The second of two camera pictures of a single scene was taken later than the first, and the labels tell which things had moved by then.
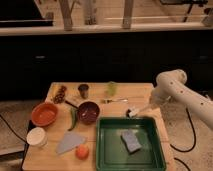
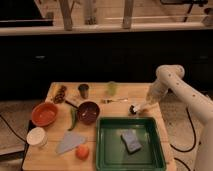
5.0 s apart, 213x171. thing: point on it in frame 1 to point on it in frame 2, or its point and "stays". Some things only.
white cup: (36, 137) stays
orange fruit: (82, 152) stays
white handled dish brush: (131, 114) to (134, 110)
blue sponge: (131, 141) stays
